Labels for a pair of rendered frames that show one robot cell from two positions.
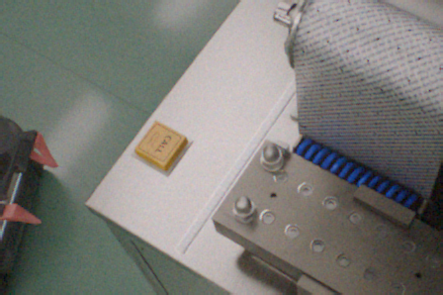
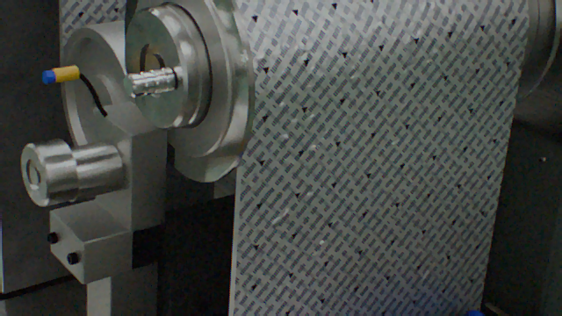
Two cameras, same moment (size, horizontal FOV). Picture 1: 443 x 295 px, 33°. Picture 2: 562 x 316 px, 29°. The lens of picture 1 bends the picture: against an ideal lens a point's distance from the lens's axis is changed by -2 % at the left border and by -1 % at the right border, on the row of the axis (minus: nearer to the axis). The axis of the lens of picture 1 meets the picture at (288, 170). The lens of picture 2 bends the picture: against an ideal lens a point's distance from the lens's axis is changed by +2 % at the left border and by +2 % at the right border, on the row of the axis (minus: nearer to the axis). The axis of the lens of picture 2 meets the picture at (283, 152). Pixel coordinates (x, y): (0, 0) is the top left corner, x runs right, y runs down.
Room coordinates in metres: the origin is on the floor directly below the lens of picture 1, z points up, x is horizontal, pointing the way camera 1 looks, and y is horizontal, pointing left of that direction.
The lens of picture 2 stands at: (0.39, 0.51, 1.48)
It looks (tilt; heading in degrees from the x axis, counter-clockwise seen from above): 25 degrees down; 286
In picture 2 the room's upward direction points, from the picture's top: 4 degrees clockwise
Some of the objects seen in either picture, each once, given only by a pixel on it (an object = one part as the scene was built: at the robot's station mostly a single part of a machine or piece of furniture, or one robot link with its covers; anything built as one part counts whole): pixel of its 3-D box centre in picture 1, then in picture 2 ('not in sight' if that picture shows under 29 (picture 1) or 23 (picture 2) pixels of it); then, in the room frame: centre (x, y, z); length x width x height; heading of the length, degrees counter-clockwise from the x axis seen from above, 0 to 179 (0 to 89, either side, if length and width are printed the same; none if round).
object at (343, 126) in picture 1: (365, 139); (373, 252); (0.50, -0.12, 1.11); 0.23 x 0.01 x 0.18; 53
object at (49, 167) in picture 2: (285, 12); (48, 172); (0.70, -0.02, 1.18); 0.04 x 0.02 x 0.04; 143
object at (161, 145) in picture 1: (160, 146); not in sight; (0.63, 0.22, 0.91); 0.07 x 0.07 x 0.02; 53
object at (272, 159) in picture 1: (271, 154); not in sight; (0.52, 0.02, 1.05); 0.04 x 0.04 x 0.04
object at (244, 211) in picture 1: (243, 206); not in sight; (0.44, 0.07, 1.05); 0.04 x 0.04 x 0.04
